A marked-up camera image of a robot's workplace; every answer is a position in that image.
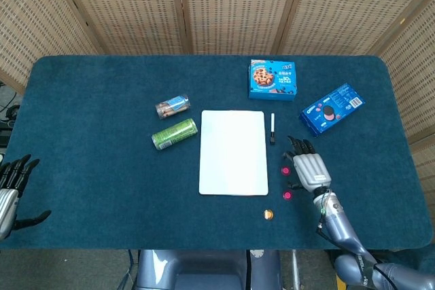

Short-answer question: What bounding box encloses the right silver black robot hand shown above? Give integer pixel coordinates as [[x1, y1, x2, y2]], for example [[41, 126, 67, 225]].
[[281, 135, 332, 199]]

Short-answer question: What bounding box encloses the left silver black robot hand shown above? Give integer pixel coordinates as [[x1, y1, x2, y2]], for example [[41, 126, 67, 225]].
[[0, 153, 52, 240]]

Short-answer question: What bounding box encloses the white board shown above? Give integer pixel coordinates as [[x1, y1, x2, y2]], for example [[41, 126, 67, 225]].
[[198, 109, 269, 197]]

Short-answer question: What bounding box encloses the dark blue Oreo box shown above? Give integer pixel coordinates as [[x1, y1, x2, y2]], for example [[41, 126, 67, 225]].
[[298, 82, 367, 139]]

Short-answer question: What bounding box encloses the light blue cookie box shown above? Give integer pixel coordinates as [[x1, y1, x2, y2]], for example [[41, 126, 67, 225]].
[[248, 58, 296, 103]]

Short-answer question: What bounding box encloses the teal carpet table cover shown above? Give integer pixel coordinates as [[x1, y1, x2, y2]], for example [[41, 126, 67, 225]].
[[0, 54, 434, 251]]

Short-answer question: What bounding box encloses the white metal table leg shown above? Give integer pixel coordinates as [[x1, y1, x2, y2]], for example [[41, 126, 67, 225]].
[[291, 249, 302, 290]]

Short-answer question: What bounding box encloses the green drink can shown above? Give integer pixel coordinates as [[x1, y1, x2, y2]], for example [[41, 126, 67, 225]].
[[151, 117, 199, 151]]

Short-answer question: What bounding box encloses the clear plastic jar with sticks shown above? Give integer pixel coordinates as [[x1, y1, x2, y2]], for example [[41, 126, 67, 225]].
[[154, 93, 192, 121]]

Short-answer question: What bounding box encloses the blue-grey robot torso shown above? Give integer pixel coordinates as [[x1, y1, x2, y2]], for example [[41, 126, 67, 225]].
[[135, 249, 283, 290]]

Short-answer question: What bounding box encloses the woven bamboo folding screen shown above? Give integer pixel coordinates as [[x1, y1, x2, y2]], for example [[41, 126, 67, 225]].
[[0, 0, 435, 223]]

